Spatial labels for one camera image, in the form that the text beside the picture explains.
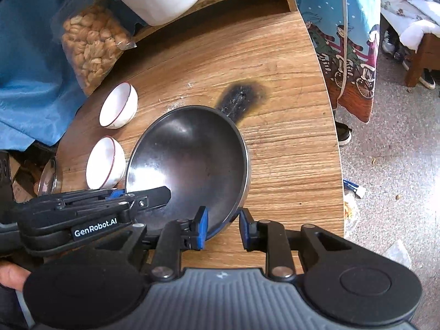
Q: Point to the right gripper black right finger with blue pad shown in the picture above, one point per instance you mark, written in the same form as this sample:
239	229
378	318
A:
313	245

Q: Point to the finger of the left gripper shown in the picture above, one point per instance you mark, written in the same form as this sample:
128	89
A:
46	232
73	198

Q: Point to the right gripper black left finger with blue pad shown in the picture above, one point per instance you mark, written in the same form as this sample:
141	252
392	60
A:
157	254

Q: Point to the shiny steel plate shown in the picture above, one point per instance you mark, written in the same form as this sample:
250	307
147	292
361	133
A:
51	178

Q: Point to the steel bowl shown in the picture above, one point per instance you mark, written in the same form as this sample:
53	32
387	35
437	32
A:
199	154

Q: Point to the person's left hand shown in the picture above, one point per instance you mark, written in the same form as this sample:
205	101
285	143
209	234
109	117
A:
13	276

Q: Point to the white bowl red rim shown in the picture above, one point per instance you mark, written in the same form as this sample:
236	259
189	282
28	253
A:
119	107
106	164

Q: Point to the blue fabric cloth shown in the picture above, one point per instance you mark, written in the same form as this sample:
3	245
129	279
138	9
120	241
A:
39	91

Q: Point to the black shoe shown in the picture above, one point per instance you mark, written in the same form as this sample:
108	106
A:
344	133

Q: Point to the clear bag of cookies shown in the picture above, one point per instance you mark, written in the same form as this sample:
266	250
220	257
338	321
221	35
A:
92	38

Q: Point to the patterned blue curtain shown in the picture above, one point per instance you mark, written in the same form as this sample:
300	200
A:
345	34

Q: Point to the bed with quilt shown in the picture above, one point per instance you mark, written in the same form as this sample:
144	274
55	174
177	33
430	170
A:
412	38

